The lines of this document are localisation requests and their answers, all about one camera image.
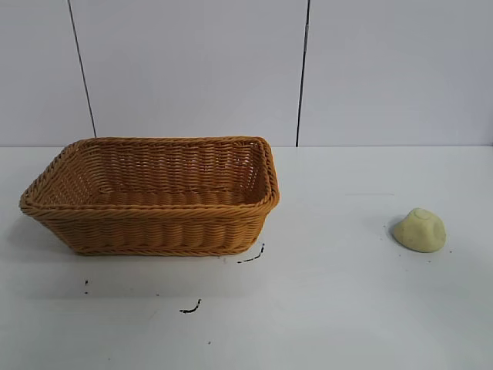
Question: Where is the woven brown wicker basket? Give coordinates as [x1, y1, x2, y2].
[19, 134, 282, 257]

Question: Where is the pale yellow egg yolk pastry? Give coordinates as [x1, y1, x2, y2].
[392, 207, 448, 254]

